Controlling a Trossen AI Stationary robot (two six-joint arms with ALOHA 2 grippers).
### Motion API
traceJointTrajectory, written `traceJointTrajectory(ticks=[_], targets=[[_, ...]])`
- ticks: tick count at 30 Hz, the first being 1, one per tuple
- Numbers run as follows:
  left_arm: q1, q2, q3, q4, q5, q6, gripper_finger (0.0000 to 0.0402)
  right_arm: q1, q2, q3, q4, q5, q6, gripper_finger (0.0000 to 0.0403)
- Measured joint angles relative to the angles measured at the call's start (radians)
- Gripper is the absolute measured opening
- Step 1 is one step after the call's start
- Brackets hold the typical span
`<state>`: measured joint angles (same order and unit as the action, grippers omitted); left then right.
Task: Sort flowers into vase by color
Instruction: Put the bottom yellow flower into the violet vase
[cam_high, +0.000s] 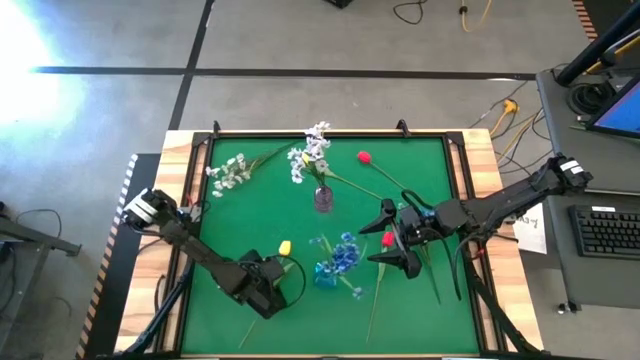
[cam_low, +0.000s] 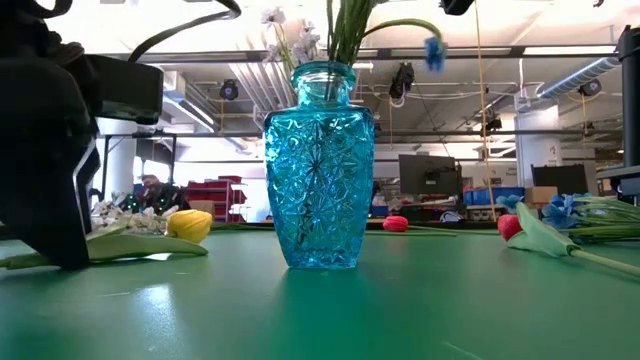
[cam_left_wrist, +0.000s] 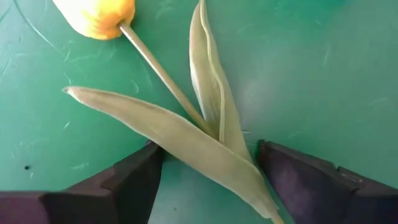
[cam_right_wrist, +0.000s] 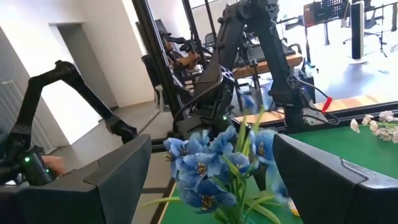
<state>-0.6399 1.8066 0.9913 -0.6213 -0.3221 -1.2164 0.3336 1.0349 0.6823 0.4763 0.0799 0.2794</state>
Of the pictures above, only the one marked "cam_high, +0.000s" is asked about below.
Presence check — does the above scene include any black floor mat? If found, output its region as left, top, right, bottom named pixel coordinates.
left=82, top=153, right=162, bottom=360

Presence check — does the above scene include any grey metal stand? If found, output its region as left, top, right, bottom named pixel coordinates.
left=0, top=199, right=82, bottom=360

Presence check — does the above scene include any black stand pole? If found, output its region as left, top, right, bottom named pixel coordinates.
left=555, top=0, right=640, bottom=87

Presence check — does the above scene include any yellow floor cable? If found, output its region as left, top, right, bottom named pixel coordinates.
left=459, top=0, right=494, bottom=34

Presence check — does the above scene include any yellow artificial tulip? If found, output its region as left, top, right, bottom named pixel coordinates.
left=299, top=152, right=385, bottom=201
left=237, top=240, right=297, bottom=350

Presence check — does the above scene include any coiled black cable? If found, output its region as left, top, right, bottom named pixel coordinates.
left=567, top=82, right=616, bottom=116

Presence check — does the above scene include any black computer keyboard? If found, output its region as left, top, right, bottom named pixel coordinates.
left=568, top=204, right=640, bottom=260

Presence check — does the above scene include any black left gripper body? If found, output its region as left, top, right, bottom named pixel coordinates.
left=232, top=249, right=289, bottom=320

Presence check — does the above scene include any white paper sheet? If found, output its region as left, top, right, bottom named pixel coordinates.
left=512, top=202, right=549, bottom=255

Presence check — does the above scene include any yellow extension cable with plug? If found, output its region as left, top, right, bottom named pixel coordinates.
left=489, top=98, right=539, bottom=161

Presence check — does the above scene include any black floor cable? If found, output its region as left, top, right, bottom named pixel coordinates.
left=392, top=0, right=429, bottom=26

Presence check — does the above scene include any grey desk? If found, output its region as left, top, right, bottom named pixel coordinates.
left=535, top=67, right=640, bottom=309

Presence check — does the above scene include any computer monitor with blue screen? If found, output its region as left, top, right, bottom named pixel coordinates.
left=585, top=74, right=640, bottom=140

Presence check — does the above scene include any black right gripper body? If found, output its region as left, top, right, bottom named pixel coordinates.
left=397, top=201, right=459, bottom=246

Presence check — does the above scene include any red artificial tulip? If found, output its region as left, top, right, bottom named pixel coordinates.
left=356, top=150, right=407, bottom=191
left=365, top=230, right=396, bottom=346

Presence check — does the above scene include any purple glass vase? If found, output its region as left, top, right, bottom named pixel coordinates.
left=313, top=185, right=335, bottom=214

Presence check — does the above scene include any blue artificial flower spray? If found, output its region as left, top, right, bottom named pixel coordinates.
left=397, top=199, right=443, bottom=306
left=308, top=231, right=369, bottom=300

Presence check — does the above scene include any green table mat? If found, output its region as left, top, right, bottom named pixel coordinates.
left=180, top=137, right=481, bottom=356

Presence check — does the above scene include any white artificial flower spray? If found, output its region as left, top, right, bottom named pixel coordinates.
left=204, top=142, right=297, bottom=199
left=287, top=121, right=334, bottom=192

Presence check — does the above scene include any striped hazard strip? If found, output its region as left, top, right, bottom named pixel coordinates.
left=572, top=0, right=599, bottom=41
left=74, top=152, right=140, bottom=360

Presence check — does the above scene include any blue cut-glass vase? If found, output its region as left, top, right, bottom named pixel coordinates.
left=313, top=261, right=341, bottom=289

